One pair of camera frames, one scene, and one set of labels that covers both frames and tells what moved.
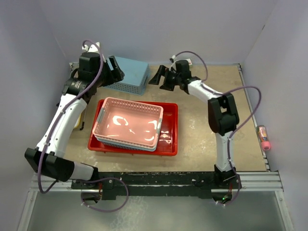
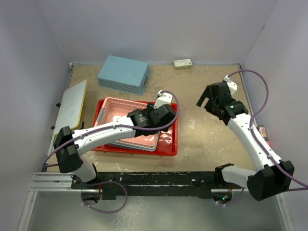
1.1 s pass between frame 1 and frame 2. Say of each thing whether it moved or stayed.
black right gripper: moved
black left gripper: moved
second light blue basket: stayed
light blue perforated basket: stayed
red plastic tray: stayed
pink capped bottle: stayed
